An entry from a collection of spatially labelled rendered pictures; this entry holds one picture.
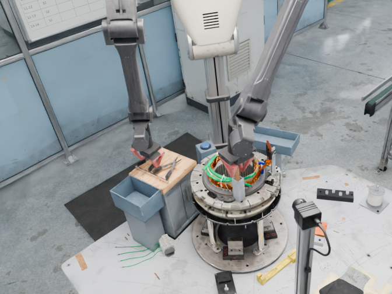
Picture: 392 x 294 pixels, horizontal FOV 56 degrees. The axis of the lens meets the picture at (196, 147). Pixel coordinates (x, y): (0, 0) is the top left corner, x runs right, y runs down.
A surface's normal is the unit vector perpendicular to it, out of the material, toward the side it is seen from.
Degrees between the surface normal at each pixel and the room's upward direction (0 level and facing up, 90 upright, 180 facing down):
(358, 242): 0
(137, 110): 113
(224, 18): 90
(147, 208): 90
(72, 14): 90
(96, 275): 0
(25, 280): 0
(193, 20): 90
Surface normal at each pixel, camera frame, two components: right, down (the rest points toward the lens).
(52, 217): -0.13, -0.80
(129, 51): 0.06, 0.85
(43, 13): 0.65, 0.38
